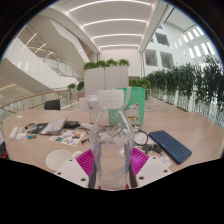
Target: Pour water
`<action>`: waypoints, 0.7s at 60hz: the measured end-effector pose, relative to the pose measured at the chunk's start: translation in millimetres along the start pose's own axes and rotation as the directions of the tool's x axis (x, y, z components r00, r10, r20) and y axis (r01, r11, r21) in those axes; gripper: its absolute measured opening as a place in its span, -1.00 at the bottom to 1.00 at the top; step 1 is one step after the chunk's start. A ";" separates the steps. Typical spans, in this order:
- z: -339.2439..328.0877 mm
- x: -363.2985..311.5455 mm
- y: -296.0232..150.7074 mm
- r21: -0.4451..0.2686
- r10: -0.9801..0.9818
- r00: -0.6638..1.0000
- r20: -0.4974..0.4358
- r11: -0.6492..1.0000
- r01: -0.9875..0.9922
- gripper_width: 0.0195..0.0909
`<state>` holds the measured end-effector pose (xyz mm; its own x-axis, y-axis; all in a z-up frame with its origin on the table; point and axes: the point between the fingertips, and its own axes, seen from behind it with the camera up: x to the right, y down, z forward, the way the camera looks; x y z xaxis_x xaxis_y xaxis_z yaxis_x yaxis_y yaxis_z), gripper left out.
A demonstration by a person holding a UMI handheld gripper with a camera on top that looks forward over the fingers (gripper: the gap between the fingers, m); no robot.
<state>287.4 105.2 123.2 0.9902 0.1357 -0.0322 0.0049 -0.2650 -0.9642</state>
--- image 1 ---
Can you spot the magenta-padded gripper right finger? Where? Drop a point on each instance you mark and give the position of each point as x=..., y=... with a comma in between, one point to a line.
x=153, y=169

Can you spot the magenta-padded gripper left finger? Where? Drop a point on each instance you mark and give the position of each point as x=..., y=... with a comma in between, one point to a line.
x=70, y=171

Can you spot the clear plastic water bottle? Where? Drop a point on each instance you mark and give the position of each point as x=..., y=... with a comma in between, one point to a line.
x=111, y=163

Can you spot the small white printed card box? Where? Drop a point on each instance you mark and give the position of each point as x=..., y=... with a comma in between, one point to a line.
x=165, y=161

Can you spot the black power adapter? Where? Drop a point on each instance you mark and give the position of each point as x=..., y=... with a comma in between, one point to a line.
x=146, y=148

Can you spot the dark blue keyboard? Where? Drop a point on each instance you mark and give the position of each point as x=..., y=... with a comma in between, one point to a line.
x=170, y=146

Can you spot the colourful sticker sheet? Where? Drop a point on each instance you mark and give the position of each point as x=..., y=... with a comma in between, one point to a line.
x=66, y=137

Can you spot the flat black case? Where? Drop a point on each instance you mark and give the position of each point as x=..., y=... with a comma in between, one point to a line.
x=71, y=124

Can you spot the small white charger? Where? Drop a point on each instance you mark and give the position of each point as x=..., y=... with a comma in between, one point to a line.
x=86, y=125

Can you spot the white booklet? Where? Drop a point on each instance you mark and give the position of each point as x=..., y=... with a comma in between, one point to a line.
x=53, y=126

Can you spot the small teal stick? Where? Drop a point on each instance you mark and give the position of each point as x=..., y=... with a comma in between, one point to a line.
x=31, y=136

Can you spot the small red white box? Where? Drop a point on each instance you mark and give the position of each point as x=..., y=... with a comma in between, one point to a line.
x=30, y=126

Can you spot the short white remote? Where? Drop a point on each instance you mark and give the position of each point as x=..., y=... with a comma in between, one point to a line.
x=20, y=136

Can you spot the clear lidded tumbler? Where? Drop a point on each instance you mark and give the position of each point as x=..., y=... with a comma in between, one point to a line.
x=91, y=110

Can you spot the long white remote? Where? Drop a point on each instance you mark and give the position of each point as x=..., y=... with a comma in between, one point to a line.
x=13, y=132

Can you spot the black office chair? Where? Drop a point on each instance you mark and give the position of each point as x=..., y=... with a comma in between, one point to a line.
x=52, y=104

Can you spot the green cat-print tote bag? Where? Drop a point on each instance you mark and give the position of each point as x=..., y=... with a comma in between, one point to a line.
x=137, y=98

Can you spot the glass balcony railing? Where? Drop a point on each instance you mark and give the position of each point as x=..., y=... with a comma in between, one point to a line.
x=30, y=100

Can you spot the white cabinet topped with plants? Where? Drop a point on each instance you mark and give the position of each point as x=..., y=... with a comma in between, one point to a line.
x=106, y=80

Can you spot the row of potted trees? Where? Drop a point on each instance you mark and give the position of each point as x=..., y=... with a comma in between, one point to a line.
x=200, y=80

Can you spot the ceiling light strips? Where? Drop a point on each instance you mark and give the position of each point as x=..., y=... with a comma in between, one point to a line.
x=113, y=21

